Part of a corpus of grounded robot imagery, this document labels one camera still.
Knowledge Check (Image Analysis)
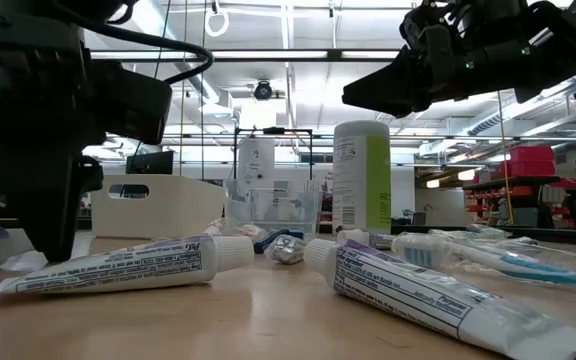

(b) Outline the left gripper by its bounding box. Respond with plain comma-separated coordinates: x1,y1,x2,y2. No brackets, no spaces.
0,49,106,264

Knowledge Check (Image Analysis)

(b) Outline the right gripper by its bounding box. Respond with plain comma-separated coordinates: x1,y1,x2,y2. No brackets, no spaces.
341,0,540,119

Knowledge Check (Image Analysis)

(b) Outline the white toiletry packet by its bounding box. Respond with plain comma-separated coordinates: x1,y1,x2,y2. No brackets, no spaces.
0,230,95,274

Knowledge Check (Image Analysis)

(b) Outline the clear toiletry packet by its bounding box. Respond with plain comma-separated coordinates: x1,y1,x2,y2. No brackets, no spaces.
202,216,269,242

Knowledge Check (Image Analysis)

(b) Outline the blue and white toothbrush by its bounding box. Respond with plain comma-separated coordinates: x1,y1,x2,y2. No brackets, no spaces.
391,231,576,296

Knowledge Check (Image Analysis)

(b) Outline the overhead light bar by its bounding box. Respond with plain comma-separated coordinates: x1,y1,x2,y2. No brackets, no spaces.
90,47,403,63

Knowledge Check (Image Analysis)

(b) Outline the black computer monitor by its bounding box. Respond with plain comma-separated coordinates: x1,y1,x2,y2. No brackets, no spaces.
126,150,175,176

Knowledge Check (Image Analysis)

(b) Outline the white green wipes canister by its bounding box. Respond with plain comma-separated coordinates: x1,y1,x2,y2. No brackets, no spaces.
331,119,393,236

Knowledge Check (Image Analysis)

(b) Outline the black storage shelf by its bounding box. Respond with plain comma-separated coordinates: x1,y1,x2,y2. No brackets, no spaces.
462,174,576,231

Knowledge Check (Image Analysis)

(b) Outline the red storage bin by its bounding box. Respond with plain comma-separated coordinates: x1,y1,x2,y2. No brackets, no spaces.
499,160,557,178
510,145,556,163

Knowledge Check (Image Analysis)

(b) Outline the white paper sign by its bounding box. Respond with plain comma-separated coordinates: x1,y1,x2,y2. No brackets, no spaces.
237,137,277,184

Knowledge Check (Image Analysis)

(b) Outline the clear plastic container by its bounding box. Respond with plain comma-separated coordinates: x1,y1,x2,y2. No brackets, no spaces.
224,178,321,240

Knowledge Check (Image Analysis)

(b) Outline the white bin with handle hole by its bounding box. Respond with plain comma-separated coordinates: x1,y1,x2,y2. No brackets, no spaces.
90,174,227,240

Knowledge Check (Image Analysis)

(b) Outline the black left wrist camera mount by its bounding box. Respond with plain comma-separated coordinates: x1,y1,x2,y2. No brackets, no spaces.
86,58,174,147

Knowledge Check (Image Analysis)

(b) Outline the yellow hanging cord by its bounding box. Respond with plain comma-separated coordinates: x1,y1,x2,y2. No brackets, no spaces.
496,89,515,227

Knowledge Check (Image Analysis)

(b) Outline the black overhead camera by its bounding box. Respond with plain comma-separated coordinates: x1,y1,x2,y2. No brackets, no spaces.
253,79,275,102

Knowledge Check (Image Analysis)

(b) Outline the white hanging cable loop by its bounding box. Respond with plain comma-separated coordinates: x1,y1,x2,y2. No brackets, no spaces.
203,8,231,39

